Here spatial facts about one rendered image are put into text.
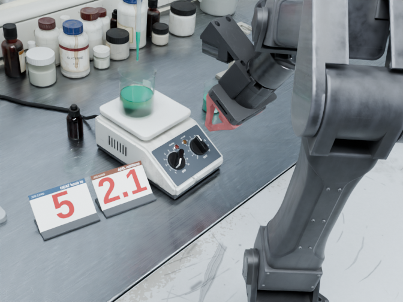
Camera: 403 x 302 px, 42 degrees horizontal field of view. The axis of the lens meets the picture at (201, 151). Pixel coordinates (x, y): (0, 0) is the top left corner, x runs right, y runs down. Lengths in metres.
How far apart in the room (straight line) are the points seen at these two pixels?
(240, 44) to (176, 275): 0.34
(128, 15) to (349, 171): 0.87
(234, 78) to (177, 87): 0.42
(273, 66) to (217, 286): 0.32
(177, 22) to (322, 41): 0.96
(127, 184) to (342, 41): 0.52
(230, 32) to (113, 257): 0.37
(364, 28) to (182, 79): 0.75
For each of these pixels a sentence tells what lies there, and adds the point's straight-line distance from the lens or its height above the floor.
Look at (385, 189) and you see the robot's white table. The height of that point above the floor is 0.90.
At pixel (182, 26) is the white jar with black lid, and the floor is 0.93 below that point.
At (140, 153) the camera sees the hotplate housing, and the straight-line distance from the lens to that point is 0.87.
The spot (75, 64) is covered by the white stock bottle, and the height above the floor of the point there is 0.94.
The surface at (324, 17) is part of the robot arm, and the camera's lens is 0.43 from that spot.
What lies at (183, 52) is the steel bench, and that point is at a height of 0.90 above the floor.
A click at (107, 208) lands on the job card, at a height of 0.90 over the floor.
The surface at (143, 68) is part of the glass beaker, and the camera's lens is 0.90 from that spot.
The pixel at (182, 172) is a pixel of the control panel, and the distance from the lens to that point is 0.87.
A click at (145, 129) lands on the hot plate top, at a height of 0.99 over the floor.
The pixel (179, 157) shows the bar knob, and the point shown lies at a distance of 0.85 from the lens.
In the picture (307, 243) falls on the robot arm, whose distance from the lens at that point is 0.56.
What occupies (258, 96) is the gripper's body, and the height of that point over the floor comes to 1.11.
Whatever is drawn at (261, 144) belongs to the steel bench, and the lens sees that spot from 1.02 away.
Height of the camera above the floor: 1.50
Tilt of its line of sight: 38 degrees down
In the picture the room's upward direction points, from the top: 7 degrees clockwise
